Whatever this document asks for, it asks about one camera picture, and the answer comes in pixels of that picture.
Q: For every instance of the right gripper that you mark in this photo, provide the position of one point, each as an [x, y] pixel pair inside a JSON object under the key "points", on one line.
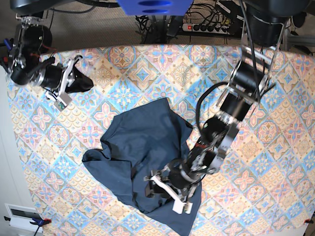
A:
{"points": [[56, 79]]}

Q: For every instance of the orange clamp lower right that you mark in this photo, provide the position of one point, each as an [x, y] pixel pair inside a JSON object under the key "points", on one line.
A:
{"points": [[309, 221]]}

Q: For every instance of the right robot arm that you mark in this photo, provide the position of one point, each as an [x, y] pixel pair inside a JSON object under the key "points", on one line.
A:
{"points": [[32, 61]]}

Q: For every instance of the white wall outlet box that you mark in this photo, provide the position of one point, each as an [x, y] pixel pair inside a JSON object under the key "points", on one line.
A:
{"points": [[21, 216]]}

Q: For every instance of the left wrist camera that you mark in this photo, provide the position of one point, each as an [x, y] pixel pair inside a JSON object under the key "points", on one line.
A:
{"points": [[180, 207]]}

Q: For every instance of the dark navy t-shirt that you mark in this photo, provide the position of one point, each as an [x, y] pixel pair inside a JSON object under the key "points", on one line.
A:
{"points": [[138, 141]]}

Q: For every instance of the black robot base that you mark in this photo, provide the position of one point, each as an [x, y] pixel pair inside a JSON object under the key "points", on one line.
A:
{"points": [[280, 8], [26, 7]]}

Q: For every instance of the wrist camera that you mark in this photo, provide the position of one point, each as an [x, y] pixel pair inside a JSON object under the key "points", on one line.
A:
{"points": [[180, 207], [62, 101]]}

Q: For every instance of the white power strip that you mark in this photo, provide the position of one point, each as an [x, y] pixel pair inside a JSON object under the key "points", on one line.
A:
{"points": [[189, 27]]}

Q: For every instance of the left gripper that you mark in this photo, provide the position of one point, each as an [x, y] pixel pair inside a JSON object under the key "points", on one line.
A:
{"points": [[176, 180]]}

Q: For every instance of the black round stool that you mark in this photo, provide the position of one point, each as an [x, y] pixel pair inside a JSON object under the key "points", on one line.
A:
{"points": [[45, 39]]}

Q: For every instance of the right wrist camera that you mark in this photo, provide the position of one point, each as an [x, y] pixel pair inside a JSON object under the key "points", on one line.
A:
{"points": [[62, 101]]}

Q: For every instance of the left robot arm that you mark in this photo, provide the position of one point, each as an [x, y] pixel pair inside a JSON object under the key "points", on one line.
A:
{"points": [[264, 23]]}

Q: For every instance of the blue orange clamp lower left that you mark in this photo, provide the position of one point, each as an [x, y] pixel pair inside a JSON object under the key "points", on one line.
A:
{"points": [[37, 222]]}

